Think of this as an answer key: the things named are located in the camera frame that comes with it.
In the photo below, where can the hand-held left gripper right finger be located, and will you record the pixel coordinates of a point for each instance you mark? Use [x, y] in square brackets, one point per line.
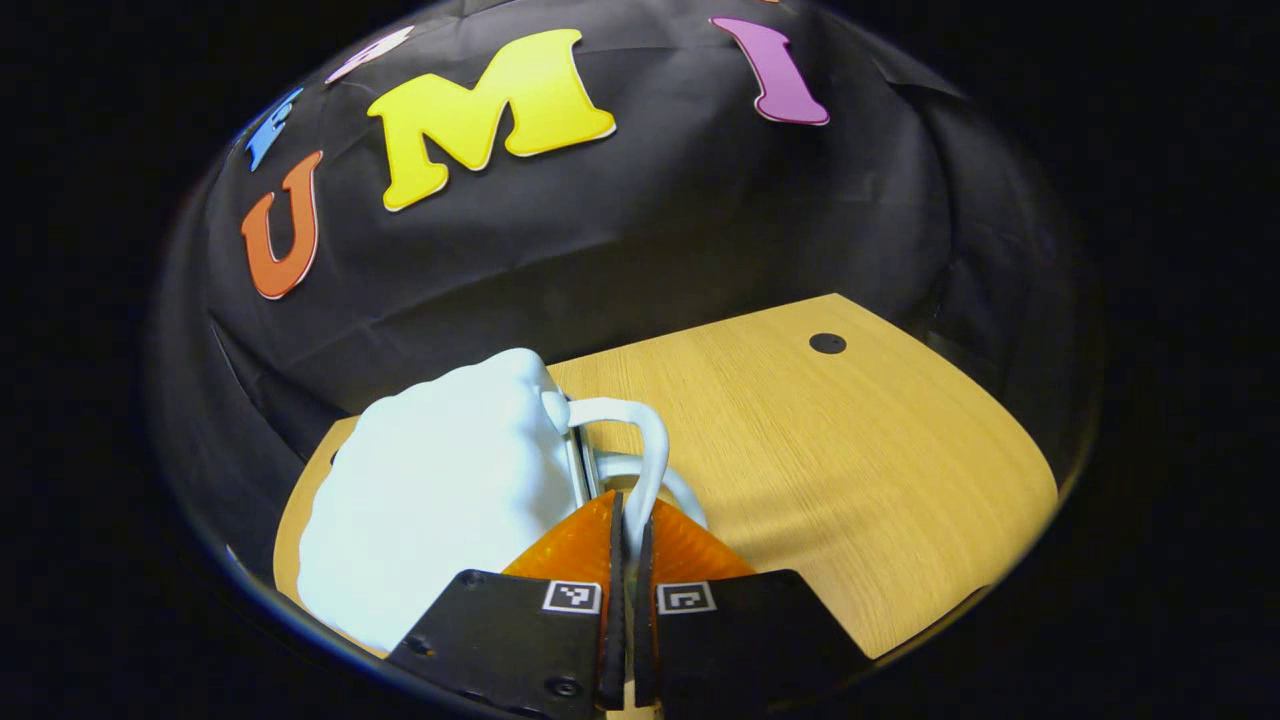
[644, 640]

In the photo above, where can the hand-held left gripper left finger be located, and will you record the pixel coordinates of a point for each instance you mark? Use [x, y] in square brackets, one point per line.
[613, 640]

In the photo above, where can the light blue suitcase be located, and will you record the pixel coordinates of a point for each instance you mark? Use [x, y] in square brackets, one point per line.
[440, 490]

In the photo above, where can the black round table grommet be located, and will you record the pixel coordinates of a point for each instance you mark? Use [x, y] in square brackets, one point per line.
[827, 343]

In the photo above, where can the black backdrop cloth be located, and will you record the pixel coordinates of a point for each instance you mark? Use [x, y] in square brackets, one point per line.
[650, 230]

